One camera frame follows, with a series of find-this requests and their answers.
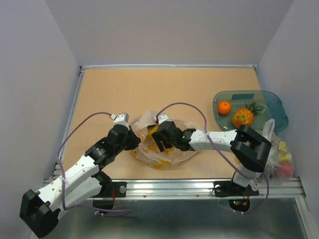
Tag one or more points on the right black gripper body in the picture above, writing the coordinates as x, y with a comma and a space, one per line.
173, 143

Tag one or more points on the orange mandarin fruit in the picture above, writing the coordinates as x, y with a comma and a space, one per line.
224, 108

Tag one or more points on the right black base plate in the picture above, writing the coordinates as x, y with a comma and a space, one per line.
222, 189

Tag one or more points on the aluminium rail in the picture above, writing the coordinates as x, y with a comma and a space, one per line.
173, 189
56, 171
169, 66

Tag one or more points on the aluminium left rail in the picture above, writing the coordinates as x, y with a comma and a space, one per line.
56, 171

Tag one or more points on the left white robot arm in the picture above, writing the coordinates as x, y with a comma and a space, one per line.
41, 210

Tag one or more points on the yellow banana fruit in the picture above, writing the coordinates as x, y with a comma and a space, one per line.
151, 130

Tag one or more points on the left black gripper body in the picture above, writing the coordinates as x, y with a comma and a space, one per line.
129, 144

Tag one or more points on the teal plastic tray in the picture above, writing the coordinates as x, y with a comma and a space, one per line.
270, 104

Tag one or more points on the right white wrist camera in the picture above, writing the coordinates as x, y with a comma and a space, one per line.
161, 118

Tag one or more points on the aluminium back rail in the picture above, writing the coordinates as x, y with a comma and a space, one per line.
169, 66

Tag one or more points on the bag of green fruit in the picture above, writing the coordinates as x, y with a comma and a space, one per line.
280, 166

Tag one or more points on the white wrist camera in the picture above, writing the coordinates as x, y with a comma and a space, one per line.
161, 118
121, 119

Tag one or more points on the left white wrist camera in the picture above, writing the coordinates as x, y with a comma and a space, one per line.
121, 119

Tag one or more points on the small toy pineapple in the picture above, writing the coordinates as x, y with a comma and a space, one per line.
246, 115

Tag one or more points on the aluminium front rail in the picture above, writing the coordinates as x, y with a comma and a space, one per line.
173, 189

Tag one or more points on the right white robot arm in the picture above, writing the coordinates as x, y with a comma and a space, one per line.
250, 148

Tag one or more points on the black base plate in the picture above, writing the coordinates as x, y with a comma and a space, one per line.
112, 189
222, 189

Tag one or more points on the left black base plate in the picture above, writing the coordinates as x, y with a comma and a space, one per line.
112, 189

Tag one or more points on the orange printed plastic bag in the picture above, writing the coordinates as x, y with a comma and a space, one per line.
148, 152

